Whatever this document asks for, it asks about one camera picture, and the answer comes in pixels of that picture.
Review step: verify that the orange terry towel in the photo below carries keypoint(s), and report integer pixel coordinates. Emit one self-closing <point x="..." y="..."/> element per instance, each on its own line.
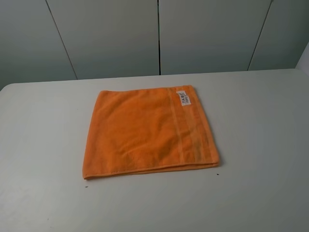
<point x="148" y="131"/>

